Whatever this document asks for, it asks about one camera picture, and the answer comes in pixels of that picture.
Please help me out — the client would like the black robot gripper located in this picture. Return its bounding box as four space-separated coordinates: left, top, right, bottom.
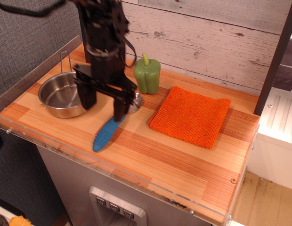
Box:
73 48 137 122

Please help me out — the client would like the blue handled metal spoon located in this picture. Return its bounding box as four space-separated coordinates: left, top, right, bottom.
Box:
92 91 144 153

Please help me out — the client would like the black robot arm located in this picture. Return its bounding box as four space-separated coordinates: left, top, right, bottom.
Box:
73 0 137 122

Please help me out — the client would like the stainless steel pot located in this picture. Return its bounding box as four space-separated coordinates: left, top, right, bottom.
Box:
38 61 87 118

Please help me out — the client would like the green toy bell pepper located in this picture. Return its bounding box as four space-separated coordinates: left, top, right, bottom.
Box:
134 53 161 95

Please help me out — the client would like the grey toy kitchen cabinet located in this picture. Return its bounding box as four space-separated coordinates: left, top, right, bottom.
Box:
37 146 209 226

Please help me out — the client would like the orange knitted cloth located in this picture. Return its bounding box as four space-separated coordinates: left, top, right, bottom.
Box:
148 86 231 149

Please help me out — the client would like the silver dispenser button panel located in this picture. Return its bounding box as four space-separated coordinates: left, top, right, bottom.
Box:
89 186 147 226

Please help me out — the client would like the orange yellow object bottom left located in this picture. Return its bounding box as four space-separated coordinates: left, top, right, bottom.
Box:
9 216 32 226

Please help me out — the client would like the clear acrylic edge guard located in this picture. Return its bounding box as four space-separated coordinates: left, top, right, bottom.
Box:
0 109 259 226

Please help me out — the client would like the white toy sink unit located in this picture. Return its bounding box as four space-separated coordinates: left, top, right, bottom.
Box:
247 88 292 189

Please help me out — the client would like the dark left upright post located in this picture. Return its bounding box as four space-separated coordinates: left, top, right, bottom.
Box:
76 5 90 63

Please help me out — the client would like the dark upright post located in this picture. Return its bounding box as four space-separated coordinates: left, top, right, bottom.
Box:
253 4 292 116
76 5 90 63

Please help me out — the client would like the dark right upright post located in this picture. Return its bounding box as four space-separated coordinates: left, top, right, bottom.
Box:
253 4 292 116

